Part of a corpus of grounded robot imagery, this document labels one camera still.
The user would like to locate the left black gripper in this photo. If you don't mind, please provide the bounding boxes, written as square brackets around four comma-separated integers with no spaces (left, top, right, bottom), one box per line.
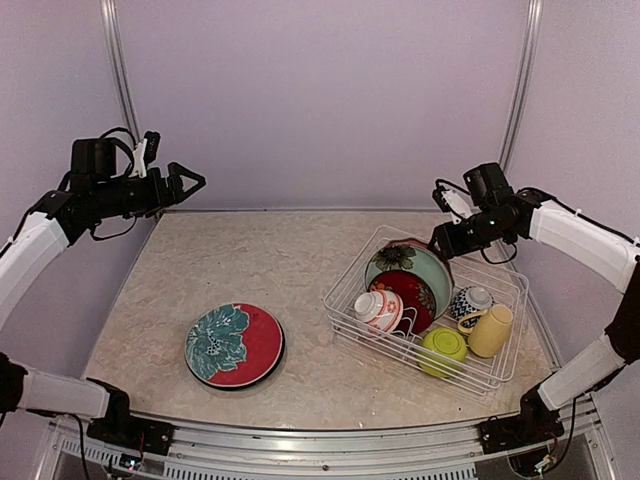
[92,160,205,218]

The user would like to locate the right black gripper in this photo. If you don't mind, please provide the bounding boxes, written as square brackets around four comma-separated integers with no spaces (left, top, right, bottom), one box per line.
[428,208,512,260]

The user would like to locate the light teal floral plate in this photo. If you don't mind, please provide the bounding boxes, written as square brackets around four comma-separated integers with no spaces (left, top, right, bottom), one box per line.
[364,240,455,319]

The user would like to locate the red floral bowl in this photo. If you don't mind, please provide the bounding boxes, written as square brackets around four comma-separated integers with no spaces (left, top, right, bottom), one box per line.
[368,270,436,335]

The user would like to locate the white red patterned bowl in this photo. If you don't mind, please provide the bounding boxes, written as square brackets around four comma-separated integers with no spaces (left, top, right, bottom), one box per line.
[354,290,404,335]

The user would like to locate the yellow mug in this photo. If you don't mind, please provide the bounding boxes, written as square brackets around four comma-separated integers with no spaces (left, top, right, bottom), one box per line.
[457,304,514,358]

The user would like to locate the red teal floral plate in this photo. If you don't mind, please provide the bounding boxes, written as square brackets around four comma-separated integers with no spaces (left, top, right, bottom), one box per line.
[185,301,285,389]

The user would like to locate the black rimmed beige plate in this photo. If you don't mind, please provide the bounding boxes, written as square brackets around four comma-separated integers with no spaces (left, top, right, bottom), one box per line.
[199,312,287,389]

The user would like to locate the pink scalloped plate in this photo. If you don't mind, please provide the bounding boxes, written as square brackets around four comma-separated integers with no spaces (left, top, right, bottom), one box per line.
[380,238,455,289]

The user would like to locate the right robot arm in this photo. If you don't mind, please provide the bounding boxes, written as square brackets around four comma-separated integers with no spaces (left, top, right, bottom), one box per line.
[431,163,639,444]

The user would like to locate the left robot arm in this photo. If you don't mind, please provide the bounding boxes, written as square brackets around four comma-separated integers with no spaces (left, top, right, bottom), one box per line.
[1,132,206,445]

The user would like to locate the blue white patterned cup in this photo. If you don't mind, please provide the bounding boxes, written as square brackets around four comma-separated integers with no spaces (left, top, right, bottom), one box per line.
[449,285,495,321]

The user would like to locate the lime green bowl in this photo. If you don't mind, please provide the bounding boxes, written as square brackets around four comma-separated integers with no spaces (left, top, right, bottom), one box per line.
[418,328,467,379]

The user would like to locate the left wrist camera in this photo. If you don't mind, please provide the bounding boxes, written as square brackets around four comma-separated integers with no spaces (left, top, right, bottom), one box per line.
[127,131,161,178]

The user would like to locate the white wire dish rack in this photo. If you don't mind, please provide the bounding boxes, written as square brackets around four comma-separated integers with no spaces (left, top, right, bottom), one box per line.
[324,226,529,395]

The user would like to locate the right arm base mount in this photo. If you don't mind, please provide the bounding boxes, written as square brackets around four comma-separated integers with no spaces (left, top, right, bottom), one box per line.
[477,415,565,454]

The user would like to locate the left aluminium corner post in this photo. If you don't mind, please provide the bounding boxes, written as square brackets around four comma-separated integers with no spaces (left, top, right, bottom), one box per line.
[100,0,144,148]

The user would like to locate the aluminium corner post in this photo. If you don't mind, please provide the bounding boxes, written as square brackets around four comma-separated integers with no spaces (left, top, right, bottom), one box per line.
[498,0,544,171]
[100,0,144,148]

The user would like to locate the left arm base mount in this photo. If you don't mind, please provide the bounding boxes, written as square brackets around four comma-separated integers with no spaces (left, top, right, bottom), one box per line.
[87,416,175,456]

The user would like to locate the aluminium front rail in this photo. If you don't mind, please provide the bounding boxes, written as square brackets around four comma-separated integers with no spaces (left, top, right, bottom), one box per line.
[34,400,620,479]

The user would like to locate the right aluminium corner post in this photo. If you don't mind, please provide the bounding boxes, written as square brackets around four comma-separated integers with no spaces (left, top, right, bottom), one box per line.
[498,0,544,171]

